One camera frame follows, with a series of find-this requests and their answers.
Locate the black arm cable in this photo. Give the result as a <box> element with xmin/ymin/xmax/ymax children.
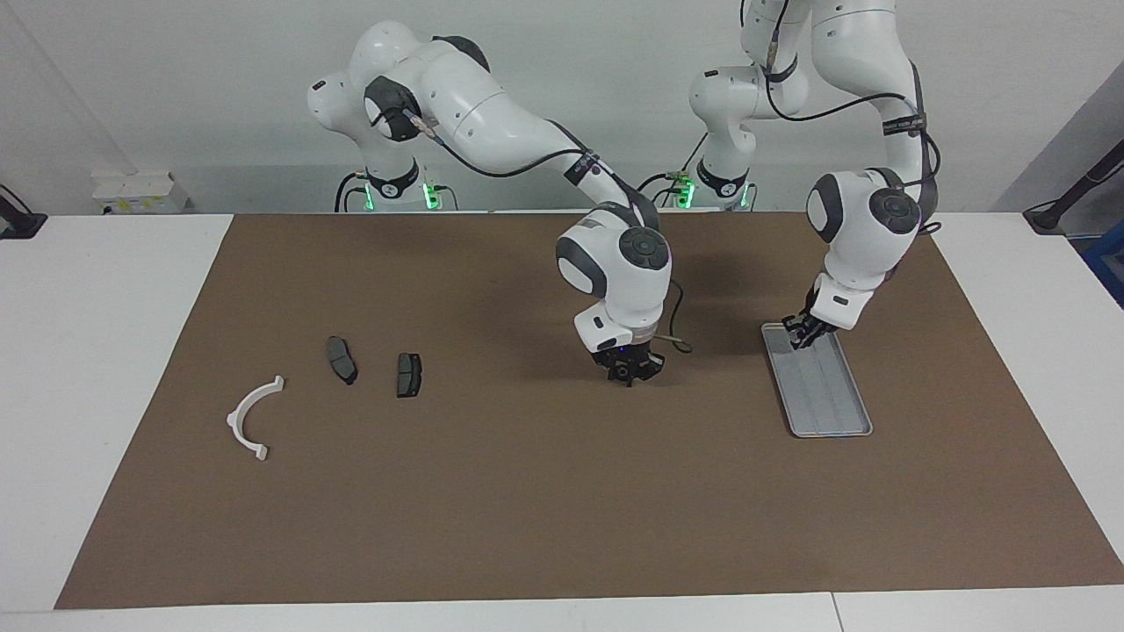
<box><xmin>400</xmin><ymin>110</ymin><xmax>695</xmax><ymax>355</ymax></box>
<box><xmin>762</xmin><ymin>0</ymin><xmax>945</xmax><ymax>238</ymax></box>

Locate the blue crate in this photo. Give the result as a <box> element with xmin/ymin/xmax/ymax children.
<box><xmin>1082</xmin><ymin>224</ymin><xmax>1124</xmax><ymax>308</ymax></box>

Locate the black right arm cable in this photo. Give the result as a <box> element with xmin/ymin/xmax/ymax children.
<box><xmin>400</xmin><ymin>110</ymin><xmax>695</xmax><ymax>355</ymax></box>

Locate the black clamp mount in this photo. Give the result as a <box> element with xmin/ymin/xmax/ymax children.
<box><xmin>0</xmin><ymin>184</ymin><xmax>47</xmax><ymax>240</ymax></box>

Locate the brown table mat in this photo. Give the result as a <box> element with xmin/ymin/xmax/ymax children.
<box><xmin>54</xmin><ymin>211</ymin><xmax>1124</xmax><ymax>610</ymax></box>

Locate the curved dark brake pad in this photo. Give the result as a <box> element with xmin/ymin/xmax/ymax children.
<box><xmin>327</xmin><ymin>336</ymin><xmax>358</xmax><ymax>385</ymax></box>

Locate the white curved plastic bracket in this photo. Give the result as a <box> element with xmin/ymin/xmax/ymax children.
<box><xmin>227</xmin><ymin>376</ymin><xmax>285</xmax><ymax>462</ymax></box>

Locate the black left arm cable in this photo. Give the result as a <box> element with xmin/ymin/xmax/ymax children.
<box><xmin>762</xmin><ymin>0</ymin><xmax>945</xmax><ymax>238</ymax></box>

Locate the white wall socket box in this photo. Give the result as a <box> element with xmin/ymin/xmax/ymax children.
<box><xmin>92</xmin><ymin>171</ymin><xmax>190</xmax><ymax>216</ymax></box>

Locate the black base cable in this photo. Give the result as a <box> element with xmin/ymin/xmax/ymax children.
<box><xmin>626</xmin><ymin>132</ymin><xmax>712</xmax><ymax>210</ymax></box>
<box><xmin>335</xmin><ymin>171</ymin><xmax>370</xmax><ymax>213</ymax></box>

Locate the silver metal tray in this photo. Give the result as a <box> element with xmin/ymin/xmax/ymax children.
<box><xmin>760</xmin><ymin>321</ymin><xmax>874</xmax><ymax>439</ymax></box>

